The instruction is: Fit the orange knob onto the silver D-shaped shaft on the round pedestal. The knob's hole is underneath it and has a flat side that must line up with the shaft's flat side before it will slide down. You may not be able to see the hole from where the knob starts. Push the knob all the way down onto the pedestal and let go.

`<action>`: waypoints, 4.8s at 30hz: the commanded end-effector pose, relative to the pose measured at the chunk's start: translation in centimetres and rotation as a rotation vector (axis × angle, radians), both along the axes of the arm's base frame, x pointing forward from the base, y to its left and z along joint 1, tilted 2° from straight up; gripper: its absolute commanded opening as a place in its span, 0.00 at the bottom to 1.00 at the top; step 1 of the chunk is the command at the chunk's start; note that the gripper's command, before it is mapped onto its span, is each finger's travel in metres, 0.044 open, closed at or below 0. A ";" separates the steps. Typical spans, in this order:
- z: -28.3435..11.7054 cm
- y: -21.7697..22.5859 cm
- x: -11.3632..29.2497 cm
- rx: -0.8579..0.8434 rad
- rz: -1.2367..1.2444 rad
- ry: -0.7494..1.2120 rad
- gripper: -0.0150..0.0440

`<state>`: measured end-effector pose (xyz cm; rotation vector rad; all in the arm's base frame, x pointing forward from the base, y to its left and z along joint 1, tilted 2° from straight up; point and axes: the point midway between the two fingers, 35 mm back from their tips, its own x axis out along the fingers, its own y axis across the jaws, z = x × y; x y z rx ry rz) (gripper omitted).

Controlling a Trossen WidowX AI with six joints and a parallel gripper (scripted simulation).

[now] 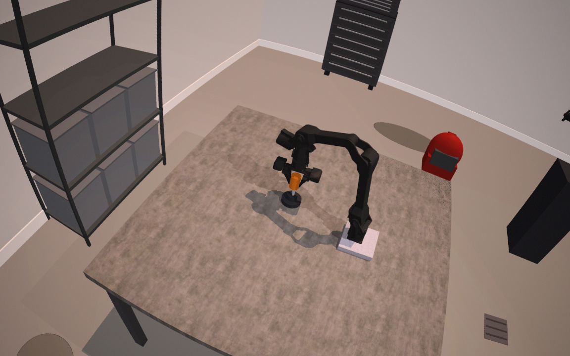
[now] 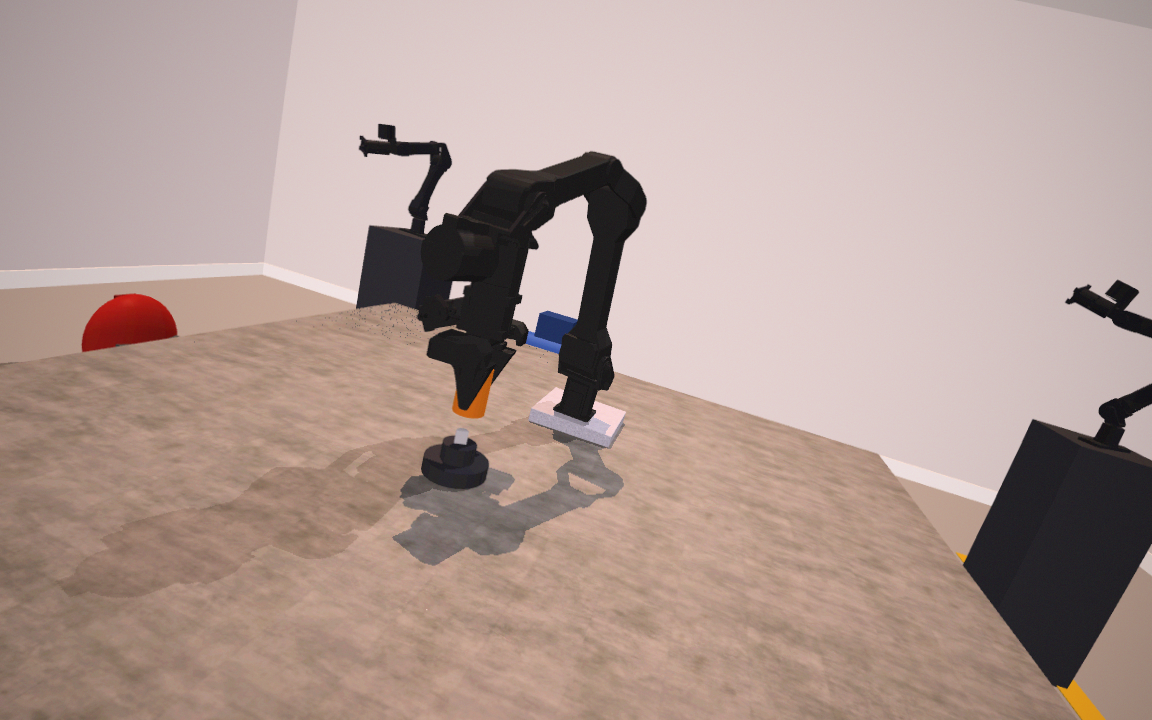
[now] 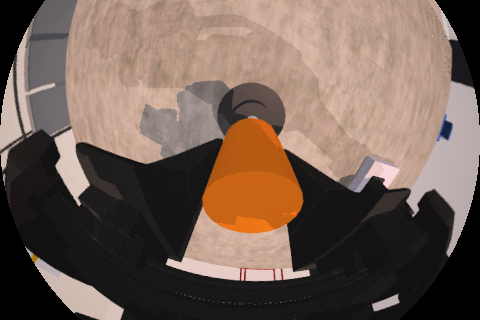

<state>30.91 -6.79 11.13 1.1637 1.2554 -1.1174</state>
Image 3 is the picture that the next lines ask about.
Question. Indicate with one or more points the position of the orange knob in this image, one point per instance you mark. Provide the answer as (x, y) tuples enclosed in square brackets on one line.
[(252, 187)]

